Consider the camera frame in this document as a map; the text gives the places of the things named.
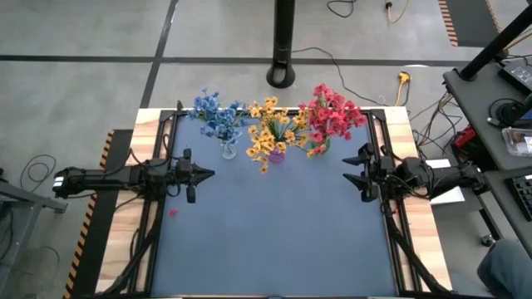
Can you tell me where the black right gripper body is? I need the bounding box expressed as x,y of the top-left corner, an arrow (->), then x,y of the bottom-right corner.
362,143 -> 396,190

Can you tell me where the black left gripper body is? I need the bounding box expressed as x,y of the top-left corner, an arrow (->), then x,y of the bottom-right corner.
168,148 -> 199,188

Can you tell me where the red flower bunch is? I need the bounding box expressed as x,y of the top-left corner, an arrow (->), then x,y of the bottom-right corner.
332,99 -> 369,140
298,105 -> 333,158
311,82 -> 346,109

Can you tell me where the clear glass vase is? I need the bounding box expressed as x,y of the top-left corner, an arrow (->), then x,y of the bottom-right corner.
219,139 -> 238,160

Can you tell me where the white paper sheet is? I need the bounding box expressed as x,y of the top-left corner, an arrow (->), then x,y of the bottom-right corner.
423,159 -> 466,205

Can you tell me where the blue-grey table mat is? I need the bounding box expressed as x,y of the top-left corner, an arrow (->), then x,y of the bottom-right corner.
150,114 -> 398,297

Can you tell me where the red power strip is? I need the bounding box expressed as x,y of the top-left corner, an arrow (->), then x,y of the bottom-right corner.
453,124 -> 477,149

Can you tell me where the yellow power plug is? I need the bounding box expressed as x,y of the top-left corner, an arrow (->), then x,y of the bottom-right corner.
393,71 -> 412,107

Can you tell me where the black hazard-striped floor plate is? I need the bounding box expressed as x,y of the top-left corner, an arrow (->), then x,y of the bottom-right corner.
62,128 -> 135,299

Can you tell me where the grey side desk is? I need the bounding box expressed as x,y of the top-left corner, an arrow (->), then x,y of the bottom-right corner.
442,53 -> 532,258

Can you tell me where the black tower fan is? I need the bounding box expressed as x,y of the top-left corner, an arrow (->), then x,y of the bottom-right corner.
265,0 -> 297,90

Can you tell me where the clear plastic container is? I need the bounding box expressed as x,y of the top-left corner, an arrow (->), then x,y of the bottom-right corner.
501,126 -> 532,158

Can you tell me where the black keyboard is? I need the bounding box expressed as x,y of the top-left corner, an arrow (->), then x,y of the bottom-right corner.
505,174 -> 532,222

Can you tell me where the grey metal stand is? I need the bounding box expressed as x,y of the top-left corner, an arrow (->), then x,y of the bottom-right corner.
0,168 -> 68,292

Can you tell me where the person's leg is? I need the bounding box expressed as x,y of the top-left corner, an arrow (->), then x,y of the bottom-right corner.
476,238 -> 532,299

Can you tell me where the black keypad device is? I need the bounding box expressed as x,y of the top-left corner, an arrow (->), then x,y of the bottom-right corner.
497,57 -> 532,92

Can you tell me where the black hazard-edged floor mat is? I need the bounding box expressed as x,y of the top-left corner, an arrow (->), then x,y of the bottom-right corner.
438,0 -> 502,47

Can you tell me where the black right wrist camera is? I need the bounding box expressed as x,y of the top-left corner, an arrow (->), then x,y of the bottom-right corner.
360,185 -> 380,203

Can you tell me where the left arm cable loop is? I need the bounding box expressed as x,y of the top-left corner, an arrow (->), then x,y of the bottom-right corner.
126,133 -> 188,199

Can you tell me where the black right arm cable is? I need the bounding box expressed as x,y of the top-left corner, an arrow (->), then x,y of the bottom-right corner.
380,145 -> 437,196

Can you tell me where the tangled floor cable bundle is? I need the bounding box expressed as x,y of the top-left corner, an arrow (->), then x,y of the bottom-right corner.
411,91 -> 462,146

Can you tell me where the black fan power cable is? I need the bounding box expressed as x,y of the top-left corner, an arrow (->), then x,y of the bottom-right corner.
293,46 -> 390,107

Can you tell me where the round black cable reel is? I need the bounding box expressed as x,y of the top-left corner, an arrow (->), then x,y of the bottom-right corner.
488,97 -> 527,128

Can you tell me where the black floor cable loop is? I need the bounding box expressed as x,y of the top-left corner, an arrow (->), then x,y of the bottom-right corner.
326,0 -> 358,18

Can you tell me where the orange floor cable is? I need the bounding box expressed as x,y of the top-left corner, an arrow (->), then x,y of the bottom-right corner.
384,0 -> 411,24

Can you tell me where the black diagonal post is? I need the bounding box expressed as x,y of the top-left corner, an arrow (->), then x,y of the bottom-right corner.
459,3 -> 532,82

